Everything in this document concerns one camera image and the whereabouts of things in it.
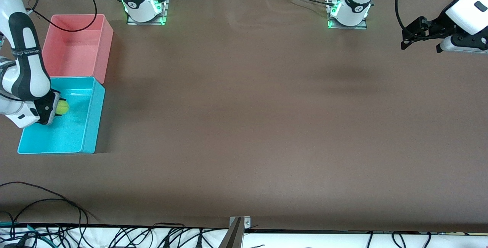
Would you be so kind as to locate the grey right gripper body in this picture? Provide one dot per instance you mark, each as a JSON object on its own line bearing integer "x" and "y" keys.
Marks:
{"x": 47, "y": 107}

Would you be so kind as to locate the pink plastic bin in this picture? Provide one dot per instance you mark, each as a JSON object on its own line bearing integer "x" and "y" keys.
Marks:
{"x": 72, "y": 49}

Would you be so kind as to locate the metal bracket plate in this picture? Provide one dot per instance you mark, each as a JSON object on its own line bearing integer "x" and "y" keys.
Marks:
{"x": 247, "y": 222}

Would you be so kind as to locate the yellow-green tennis ball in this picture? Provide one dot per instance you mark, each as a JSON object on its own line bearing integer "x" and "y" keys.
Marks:
{"x": 63, "y": 107}

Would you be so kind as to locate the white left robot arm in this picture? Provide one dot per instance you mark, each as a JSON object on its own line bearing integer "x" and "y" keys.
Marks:
{"x": 354, "y": 4}

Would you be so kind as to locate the grey metal post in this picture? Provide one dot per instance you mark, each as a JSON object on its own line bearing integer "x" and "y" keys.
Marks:
{"x": 233, "y": 238}

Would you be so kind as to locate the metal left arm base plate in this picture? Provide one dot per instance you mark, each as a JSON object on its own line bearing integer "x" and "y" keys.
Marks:
{"x": 363, "y": 26}

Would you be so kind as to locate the brown table cover sheet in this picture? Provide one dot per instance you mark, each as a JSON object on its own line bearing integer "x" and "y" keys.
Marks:
{"x": 244, "y": 145}

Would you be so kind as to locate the blue plastic bin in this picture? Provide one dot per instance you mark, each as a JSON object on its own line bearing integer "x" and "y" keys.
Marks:
{"x": 72, "y": 133}

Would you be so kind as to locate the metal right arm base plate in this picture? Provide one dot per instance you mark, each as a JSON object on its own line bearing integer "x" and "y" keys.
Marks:
{"x": 166, "y": 7}

